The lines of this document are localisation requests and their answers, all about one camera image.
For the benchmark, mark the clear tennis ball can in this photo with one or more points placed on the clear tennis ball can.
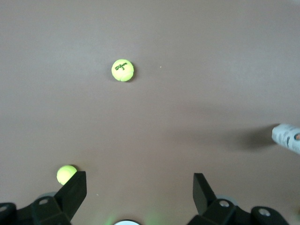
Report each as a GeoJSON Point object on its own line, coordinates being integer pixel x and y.
{"type": "Point", "coordinates": [287, 138]}

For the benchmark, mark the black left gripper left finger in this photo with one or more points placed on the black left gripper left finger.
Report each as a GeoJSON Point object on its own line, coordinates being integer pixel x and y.
{"type": "Point", "coordinates": [70, 194]}

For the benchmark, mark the yellow tennis ball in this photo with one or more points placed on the yellow tennis ball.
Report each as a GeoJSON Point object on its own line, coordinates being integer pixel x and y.
{"type": "Point", "coordinates": [122, 70]}
{"type": "Point", "coordinates": [64, 174]}

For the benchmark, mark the brown table mat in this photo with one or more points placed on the brown table mat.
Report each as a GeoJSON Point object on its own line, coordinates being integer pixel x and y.
{"type": "Point", "coordinates": [150, 129]}

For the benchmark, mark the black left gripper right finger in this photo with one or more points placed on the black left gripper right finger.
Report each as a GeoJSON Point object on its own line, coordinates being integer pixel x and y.
{"type": "Point", "coordinates": [204, 194]}

